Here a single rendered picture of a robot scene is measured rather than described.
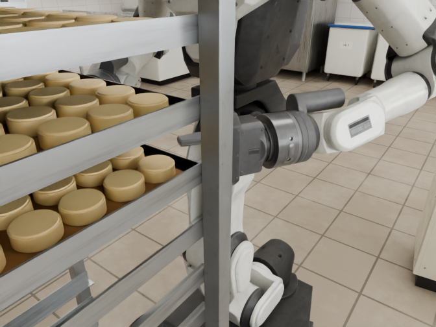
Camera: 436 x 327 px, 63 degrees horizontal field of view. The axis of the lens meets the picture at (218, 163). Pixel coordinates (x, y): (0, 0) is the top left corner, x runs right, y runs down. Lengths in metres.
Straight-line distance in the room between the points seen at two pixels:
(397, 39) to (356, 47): 4.49
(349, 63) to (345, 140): 4.72
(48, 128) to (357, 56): 5.00
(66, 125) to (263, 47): 0.47
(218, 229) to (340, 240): 1.66
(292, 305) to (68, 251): 1.21
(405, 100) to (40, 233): 0.60
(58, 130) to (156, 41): 0.13
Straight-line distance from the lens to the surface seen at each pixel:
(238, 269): 0.97
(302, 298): 1.53
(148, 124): 0.38
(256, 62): 0.75
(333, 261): 1.98
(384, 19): 0.74
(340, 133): 0.58
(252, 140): 0.53
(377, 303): 1.85
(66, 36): 0.31
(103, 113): 0.41
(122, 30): 0.34
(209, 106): 0.42
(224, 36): 0.41
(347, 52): 5.28
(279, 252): 1.43
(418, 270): 1.91
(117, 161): 0.51
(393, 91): 0.70
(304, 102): 0.59
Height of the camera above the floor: 1.28
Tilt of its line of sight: 27 degrees down
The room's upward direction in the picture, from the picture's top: straight up
